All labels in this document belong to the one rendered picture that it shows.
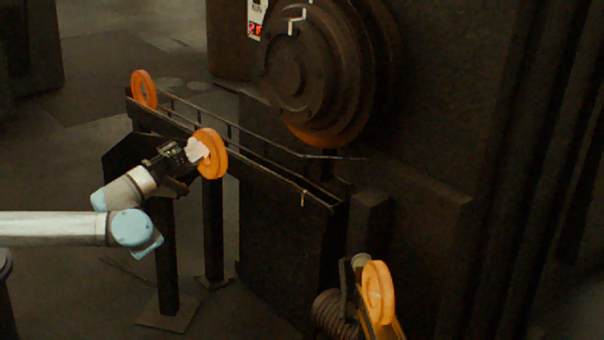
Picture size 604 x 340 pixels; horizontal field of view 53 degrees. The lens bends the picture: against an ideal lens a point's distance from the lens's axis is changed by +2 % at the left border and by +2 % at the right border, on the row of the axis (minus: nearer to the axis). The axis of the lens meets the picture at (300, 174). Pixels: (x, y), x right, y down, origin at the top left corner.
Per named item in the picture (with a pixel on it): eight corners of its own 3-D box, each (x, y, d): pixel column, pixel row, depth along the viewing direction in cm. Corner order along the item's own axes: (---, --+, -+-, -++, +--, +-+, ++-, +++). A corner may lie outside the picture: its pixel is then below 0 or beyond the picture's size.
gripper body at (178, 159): (187, 147, 169) (150, 169, 164) (195, 170, 175) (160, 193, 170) (173, 137, 174) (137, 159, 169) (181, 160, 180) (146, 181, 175)
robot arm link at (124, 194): (107, 230, 166) (85, 202, 167) (145, 206, 172) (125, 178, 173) (107, 223, 158) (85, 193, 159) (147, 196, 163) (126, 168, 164)
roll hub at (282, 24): (268, 101, 180) (270, 6, 166) (332, 134, 162) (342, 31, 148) (253, 105, 176) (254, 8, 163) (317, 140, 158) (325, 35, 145)
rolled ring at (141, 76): (147, 76, 248) (155, 75, 250) (127, 66, 261) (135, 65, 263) (152, 118, 256) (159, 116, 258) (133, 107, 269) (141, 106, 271)
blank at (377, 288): (376, 319, 155) (363, 320, 154) (371, 258, 156) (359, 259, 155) (397, 329, 140) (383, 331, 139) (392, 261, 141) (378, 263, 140)
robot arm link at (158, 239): (134, 261, 156) (106, 222, 157) (139, 263, 167) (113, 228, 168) (165, 238, 158) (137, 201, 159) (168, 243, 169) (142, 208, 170)
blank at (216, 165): (197, 122, 184) (188, 124, 182) (226, 134, 173) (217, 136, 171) (201, 168, 190) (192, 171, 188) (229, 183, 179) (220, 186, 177)
